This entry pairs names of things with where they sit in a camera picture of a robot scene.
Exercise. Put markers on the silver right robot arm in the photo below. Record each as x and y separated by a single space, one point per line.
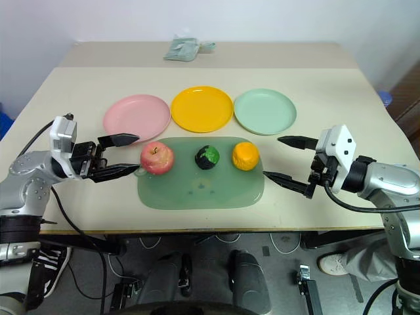
390 183

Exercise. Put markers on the light green plate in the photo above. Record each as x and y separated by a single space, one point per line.
265 111

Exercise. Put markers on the black table frame bar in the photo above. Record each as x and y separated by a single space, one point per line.
341 241
85 244

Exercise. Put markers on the green and black fruit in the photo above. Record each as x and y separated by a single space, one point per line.
206 158

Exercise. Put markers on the grey trouser leg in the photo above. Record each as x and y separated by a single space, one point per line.
370 259

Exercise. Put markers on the orange fruit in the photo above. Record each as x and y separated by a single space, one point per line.
245 157

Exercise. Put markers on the blue bin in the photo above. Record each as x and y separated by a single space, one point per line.
5 121

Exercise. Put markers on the translucent green mat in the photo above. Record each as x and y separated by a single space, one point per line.
200 190

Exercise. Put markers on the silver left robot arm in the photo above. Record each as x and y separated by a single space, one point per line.
29 183

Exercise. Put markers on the red apple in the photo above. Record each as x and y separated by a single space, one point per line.
157 159

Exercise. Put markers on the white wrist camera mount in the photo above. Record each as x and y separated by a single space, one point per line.
62 131
341 144

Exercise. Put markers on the dark rounded shape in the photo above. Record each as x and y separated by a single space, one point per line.
249 282
164 282

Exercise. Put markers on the blue round container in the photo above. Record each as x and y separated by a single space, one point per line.
384 98

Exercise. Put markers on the black white striped sneaker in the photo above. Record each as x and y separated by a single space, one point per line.
54 269

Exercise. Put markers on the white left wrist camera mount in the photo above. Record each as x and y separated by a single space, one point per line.
62 131

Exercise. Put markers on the yellow plate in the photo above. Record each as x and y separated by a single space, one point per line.
201 110

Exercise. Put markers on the folded teal cloth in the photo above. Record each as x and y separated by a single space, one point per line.
181 49

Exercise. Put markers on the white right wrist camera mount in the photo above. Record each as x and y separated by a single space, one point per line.
341 144

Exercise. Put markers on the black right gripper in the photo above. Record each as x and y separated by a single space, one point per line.
323 167

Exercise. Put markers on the pink plate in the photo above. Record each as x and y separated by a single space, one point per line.
136 116

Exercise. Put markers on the black floor clamp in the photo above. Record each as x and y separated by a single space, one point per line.
126 292
308 288

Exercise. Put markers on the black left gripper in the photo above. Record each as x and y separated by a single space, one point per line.
86 158

